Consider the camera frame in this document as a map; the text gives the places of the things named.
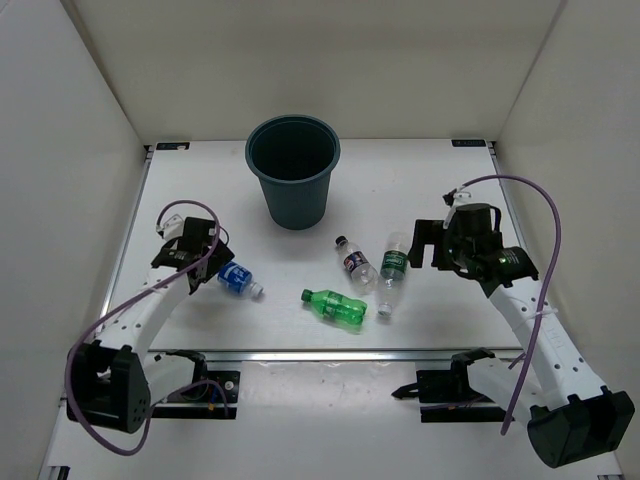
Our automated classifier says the clear bottle dark green label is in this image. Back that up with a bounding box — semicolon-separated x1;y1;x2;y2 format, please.
377;232;411;318

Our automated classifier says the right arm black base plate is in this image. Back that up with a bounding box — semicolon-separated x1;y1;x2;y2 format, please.
416;370;505;424

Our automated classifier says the dark teal plastic bin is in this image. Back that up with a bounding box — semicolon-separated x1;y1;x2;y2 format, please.
245;115;341;230

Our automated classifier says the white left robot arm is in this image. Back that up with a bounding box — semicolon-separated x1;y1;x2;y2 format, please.
65;217;234;433

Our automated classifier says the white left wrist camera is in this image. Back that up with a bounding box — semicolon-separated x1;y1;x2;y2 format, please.
156;214;184;238

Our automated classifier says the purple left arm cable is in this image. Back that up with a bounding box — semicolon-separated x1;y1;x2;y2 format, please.
66;199;229;456

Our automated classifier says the green plastic soda bottle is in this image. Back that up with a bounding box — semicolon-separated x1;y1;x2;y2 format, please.
301;289;368;331

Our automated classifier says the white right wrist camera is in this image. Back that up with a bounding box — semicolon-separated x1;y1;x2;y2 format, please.
443;187;472;229

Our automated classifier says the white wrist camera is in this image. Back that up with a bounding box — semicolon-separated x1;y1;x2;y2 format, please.
443;187;472;229
156;214;184;238

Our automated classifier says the clear Pepsi bottle black cap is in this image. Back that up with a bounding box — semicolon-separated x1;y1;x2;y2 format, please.
335;235;378;294

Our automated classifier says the black label sticker right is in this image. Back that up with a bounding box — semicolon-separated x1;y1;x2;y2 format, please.
451;139;486;148

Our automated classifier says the black label sticker left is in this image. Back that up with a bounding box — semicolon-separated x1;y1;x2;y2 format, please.
155;142;190;151

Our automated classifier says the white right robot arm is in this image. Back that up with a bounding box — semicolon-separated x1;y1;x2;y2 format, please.
393;203;635;468

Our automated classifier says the clear bottle blue label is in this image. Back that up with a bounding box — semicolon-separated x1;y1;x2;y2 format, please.
217;262;264;300

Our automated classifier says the black label sticker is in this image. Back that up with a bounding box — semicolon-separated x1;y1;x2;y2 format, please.
155;142;190;151
451;139;486;148

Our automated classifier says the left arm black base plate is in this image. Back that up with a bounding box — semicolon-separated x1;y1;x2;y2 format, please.
152;370;241;420

